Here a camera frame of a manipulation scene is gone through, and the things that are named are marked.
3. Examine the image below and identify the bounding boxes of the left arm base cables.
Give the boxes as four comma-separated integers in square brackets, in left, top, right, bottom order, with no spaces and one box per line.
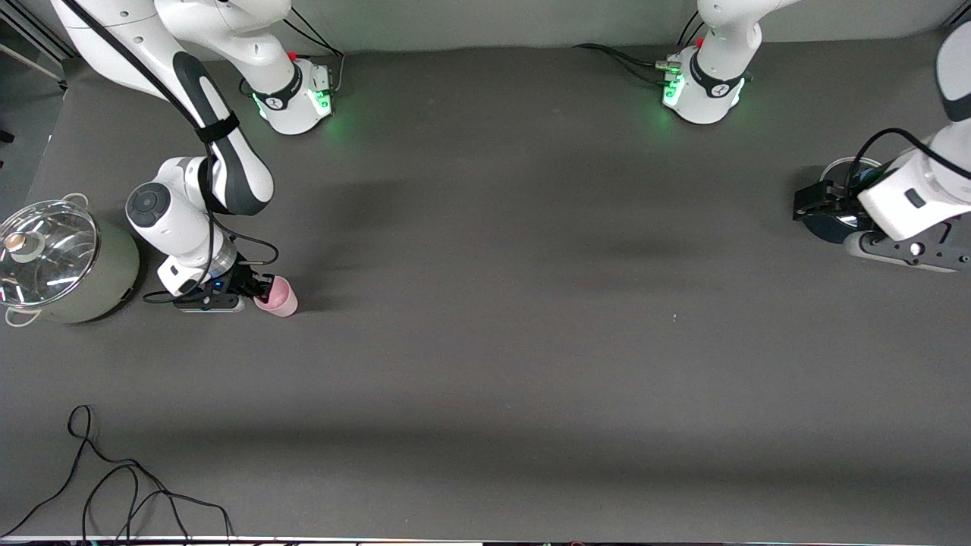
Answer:
[573,42,681,89]

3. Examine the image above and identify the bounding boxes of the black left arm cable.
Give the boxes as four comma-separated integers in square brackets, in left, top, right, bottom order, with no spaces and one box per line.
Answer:
[844,127,971,192]

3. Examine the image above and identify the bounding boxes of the dark grey table mat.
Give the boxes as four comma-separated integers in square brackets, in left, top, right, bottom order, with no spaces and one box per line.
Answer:
[0,27,971,543]

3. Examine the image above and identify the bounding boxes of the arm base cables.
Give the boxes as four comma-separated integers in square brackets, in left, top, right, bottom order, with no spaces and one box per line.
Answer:
[284,4,347,96]
[573,42,681,89]

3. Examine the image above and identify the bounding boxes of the aluminium frame rail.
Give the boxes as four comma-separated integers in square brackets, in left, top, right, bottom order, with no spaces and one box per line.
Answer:
[0,11,78,89]

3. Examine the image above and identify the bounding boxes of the loose thin black cable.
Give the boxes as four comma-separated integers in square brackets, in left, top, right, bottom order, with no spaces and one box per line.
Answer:
[0,404,236,541]

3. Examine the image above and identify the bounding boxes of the grey pot with glass lid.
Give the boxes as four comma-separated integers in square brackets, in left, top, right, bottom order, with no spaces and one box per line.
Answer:
[0,193,142,328]

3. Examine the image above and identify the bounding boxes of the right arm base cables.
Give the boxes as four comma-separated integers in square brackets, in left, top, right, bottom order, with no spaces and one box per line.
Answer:
[284,4,347,96]

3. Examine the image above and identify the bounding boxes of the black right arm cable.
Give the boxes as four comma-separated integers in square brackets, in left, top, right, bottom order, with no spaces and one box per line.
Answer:
[61,0,282,306]

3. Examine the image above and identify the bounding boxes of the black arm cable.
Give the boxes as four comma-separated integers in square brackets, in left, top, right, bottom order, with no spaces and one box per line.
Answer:
[61,0,282,306]
[844,127,971,192]

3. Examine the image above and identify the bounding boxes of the pink plastic cup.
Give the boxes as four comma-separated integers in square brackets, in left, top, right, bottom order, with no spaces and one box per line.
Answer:
[253,275,299,319]

